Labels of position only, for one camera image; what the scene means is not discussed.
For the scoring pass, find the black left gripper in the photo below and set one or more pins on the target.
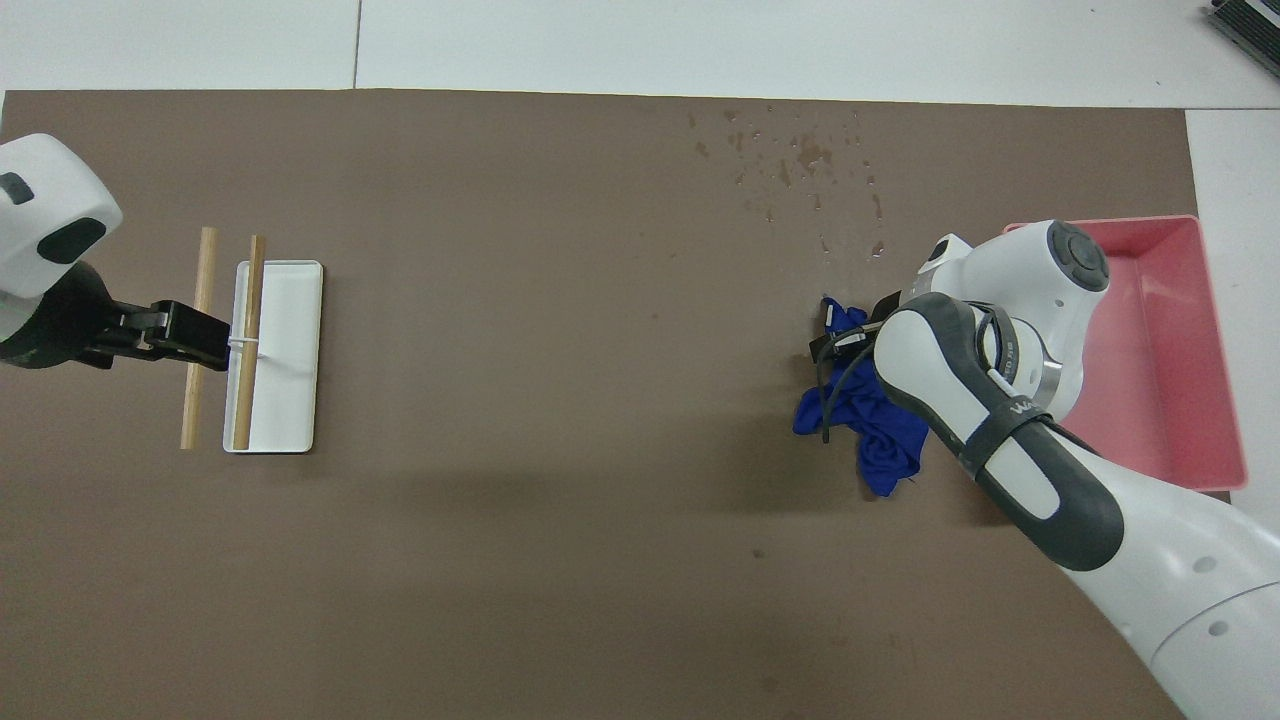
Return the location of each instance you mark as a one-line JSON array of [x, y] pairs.
[[65, 320]]

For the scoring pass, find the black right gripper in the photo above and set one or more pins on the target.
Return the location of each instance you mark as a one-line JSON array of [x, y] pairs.
[[882, 306]]

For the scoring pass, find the blue towel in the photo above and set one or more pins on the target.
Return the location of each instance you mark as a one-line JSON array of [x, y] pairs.
[[880, 440]]

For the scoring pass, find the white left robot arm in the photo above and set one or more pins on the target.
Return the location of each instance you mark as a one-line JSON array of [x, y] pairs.
[[40, 190]]

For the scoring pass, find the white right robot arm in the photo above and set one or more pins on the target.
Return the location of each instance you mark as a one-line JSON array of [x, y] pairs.
[[1000, 270]]

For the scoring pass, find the wooden rod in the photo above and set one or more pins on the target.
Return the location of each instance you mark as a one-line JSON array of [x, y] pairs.
[[208, 260]]

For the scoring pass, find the white rack base tray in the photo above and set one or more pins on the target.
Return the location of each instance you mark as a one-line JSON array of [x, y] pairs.
[[295, 300]]

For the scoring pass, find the brown table mat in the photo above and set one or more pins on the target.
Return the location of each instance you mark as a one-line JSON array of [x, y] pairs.
[[550, 500]]

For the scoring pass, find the pink plastic bin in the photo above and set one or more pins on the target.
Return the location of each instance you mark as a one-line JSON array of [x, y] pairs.
[[1170, 350]]

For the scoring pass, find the dark grey ribbed device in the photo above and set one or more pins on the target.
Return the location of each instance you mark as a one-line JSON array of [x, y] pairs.
[[1255, 20]]

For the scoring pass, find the white rod holder bracket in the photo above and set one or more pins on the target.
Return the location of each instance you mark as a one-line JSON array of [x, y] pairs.
[[245, 343]]

